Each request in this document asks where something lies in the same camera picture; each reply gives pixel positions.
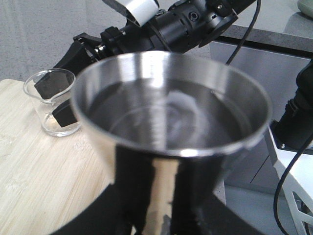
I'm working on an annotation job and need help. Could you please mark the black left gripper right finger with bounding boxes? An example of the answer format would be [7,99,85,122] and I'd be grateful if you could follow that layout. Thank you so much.
[170,157,260,235]

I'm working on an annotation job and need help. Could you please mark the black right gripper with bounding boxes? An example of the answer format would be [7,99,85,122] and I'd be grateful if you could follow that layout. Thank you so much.
[34,26,159,99]

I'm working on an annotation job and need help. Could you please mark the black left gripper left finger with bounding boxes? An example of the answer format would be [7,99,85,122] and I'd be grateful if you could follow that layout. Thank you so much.
[54,147,156,235]

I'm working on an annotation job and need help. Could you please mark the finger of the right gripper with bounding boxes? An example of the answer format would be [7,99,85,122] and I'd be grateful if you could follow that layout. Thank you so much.
[52,100,76,127]

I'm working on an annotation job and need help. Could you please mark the small glass beaker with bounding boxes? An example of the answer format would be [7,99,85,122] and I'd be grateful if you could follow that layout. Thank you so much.
[23,69,80,137]

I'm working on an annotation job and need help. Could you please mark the steel double jigger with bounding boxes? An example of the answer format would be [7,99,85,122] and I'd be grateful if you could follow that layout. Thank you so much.
[71,51,272,235]

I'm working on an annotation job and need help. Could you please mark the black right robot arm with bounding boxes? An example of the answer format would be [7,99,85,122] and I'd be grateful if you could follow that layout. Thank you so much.
[55,0,271,235]

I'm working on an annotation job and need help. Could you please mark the wooden cutting board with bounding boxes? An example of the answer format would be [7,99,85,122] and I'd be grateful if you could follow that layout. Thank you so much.
[0,79,107,235]

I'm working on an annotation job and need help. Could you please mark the black motor on frame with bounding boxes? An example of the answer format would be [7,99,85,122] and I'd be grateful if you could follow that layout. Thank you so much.
[274,61,313,150]

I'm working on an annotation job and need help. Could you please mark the black cable near frame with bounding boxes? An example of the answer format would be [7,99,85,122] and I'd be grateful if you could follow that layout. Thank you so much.
[273,136,313,235]

